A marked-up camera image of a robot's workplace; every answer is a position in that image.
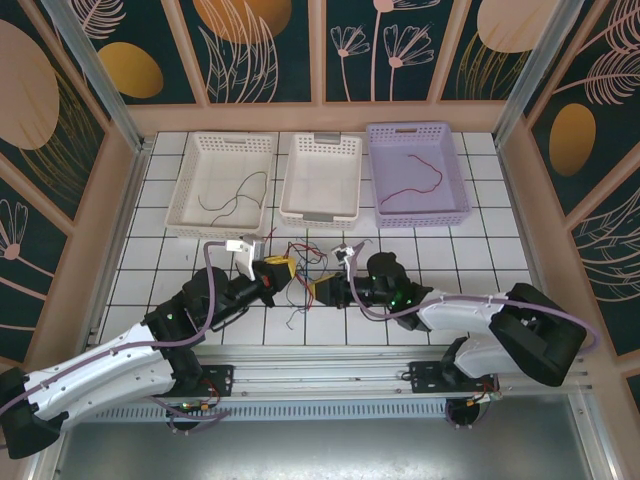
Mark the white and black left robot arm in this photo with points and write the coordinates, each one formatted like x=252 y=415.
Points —
x=110 y=370

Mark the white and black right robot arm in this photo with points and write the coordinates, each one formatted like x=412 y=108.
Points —
x=460 y=315

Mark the lilac perforated basket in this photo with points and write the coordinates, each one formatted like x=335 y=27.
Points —
x=400 y=172

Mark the wide white perforated basket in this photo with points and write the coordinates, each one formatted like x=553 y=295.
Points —
x=220 y=160

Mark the grey metal plate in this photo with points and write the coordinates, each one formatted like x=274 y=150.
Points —
x=325 y=450

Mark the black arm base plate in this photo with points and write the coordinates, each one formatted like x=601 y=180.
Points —
x=222 y=380
x=422 y=377

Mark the aluminium mounting rail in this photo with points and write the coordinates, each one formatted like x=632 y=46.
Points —
x=320 y=372

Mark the aluminium frame post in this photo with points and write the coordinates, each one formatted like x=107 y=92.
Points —
x=530 y=85
x=100 y=85

